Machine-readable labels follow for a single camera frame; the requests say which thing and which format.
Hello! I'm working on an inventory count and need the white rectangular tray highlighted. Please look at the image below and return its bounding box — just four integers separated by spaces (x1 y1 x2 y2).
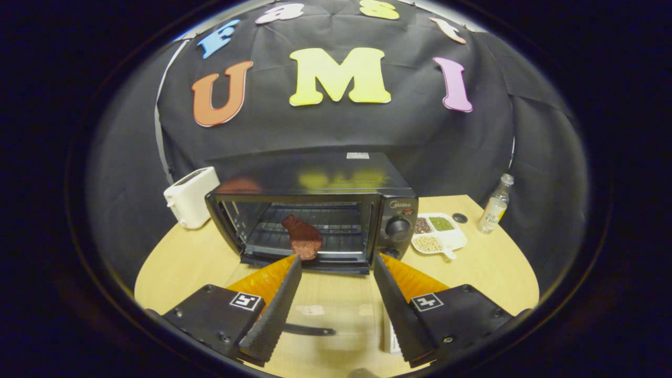
380 309 403 354

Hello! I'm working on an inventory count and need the black toaster oven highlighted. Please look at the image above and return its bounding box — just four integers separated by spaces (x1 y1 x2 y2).
205 152 419 353

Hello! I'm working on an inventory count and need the red meat slice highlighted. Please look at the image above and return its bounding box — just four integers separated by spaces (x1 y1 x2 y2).
281 214 323 261

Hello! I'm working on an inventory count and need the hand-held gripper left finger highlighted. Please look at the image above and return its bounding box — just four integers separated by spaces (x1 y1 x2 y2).
160 255 303 368

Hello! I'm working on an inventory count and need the white divided dish with grains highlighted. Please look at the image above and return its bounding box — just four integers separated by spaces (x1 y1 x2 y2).
411 212 468 260

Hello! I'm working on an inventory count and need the small clear bottle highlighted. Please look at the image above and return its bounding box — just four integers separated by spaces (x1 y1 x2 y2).
478 173 515 235

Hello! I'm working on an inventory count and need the white bread toaster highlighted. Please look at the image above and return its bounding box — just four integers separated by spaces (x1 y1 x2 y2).
163 166 221 230

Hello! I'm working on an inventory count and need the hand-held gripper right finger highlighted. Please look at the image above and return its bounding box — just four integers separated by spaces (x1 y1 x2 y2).
374 253 518 368

